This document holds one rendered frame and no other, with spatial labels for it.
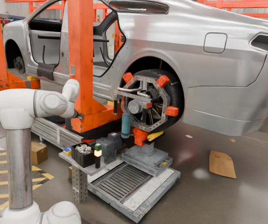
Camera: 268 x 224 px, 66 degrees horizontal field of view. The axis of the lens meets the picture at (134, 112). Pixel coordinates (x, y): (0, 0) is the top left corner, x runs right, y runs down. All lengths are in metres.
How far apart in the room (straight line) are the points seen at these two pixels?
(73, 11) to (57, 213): 1.55
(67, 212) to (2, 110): 0.55
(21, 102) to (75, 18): 1.16
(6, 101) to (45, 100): 0.16
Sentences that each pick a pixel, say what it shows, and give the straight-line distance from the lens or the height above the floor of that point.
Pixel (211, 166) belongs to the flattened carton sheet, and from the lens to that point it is 2.88.
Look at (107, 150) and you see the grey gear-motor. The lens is 2.22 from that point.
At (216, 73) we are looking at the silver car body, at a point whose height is 1.24.
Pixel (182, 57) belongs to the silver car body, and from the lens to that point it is 1.91.
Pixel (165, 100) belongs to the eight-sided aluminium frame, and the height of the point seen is 0.95.
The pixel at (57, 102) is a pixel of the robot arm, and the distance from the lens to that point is 0.96.
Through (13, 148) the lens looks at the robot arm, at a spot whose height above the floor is 0.96.
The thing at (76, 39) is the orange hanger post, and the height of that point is 1.41.
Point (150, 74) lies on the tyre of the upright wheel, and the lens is 2.05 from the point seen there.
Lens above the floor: 1.44
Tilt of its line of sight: 19 degrees down
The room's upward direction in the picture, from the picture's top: 4 degrees clockwise
